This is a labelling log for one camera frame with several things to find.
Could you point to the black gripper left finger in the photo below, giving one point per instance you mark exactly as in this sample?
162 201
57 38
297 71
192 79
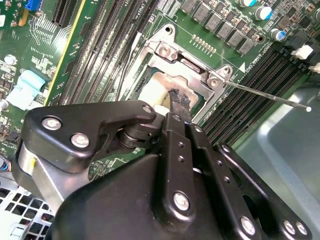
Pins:
75 125

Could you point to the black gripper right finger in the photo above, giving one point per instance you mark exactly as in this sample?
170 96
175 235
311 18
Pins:
212 162

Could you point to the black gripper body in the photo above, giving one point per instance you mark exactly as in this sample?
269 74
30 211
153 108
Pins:
112 212

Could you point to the metal socket cover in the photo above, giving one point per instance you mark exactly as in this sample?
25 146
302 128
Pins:
200 87

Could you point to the metal locking lever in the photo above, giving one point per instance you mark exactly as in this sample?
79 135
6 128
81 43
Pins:
262 95
134 43

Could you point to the silver CPU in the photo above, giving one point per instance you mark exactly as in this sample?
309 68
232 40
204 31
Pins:
155 87

